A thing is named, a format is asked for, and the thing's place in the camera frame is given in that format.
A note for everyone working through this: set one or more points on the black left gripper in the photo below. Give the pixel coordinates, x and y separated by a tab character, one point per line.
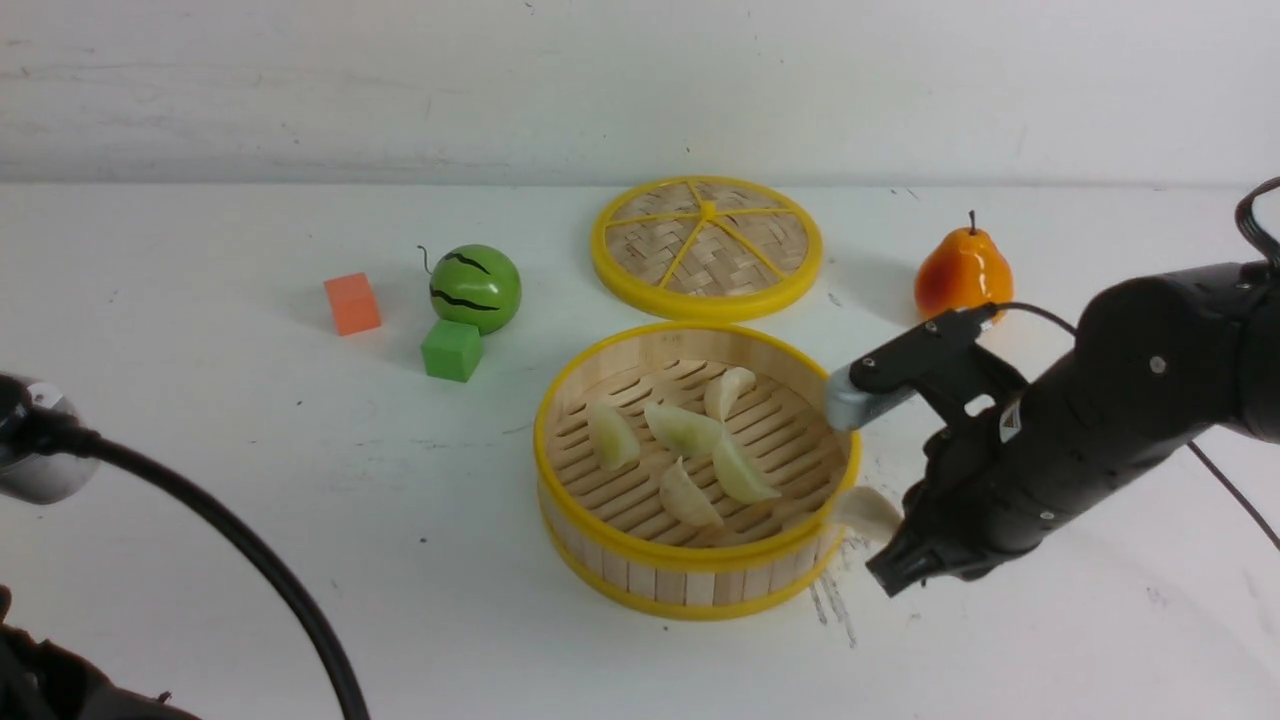
41	680

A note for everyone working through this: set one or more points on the yellow rimmed woven steamer lid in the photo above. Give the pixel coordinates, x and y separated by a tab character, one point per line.
706	249

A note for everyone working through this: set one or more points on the green toy watermelon ball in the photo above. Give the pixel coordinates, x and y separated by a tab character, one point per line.
474	284

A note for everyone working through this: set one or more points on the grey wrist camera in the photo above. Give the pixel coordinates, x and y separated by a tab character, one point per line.
32	470
939	360

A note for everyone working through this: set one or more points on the orange toy pear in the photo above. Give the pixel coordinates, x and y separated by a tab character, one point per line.
966	270

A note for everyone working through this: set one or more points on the yellow rimmed bamboo steamer tray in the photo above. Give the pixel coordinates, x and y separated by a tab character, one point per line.
609	527

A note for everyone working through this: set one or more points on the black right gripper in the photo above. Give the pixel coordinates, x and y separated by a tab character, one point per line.
1009	479

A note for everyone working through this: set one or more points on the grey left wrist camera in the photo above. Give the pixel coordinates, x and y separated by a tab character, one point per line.
32	470

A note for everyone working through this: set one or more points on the orange cube block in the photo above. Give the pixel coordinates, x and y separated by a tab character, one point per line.
353	303

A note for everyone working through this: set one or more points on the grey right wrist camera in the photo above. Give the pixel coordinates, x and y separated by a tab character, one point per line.
939	360

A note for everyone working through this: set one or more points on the green cube block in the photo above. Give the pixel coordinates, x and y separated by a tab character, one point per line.
452	351

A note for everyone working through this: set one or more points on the pale green dumpling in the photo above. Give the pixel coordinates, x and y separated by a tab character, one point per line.
683	433
738	476
612	437

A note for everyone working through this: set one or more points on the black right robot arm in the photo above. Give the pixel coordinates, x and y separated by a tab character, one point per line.
1156	361

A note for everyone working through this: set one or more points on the beige pleated dumpling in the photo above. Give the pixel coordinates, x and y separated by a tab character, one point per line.
685	501

